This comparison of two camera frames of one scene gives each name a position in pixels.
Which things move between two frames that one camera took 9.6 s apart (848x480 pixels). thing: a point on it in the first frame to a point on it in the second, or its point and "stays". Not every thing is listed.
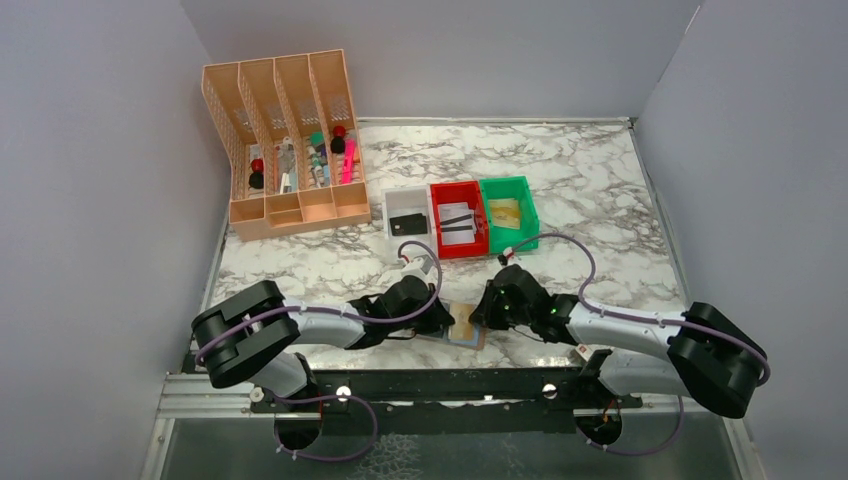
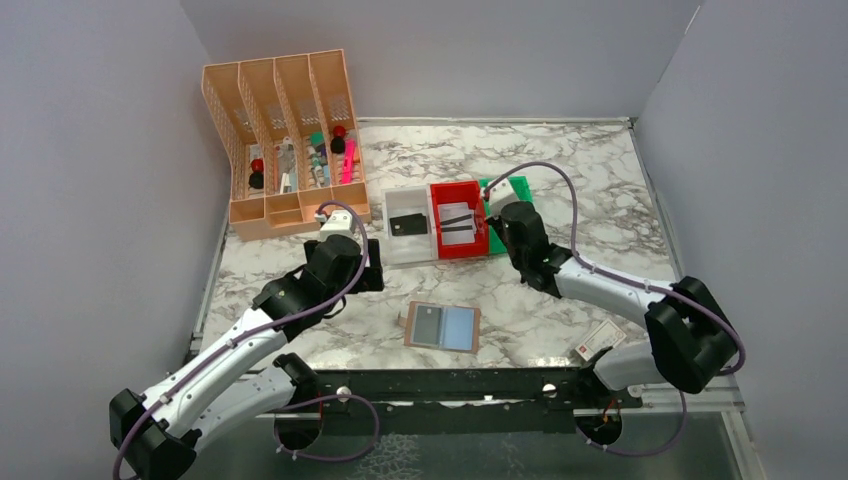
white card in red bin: x=456 y=214 stays
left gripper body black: x=424 y=322 to x=370 y=277
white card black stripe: x=457 y=222 stays
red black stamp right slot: x=337 y=143 stays
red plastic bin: x=460 y=192 stays
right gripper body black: x=498 y=314 to x=517 y=260
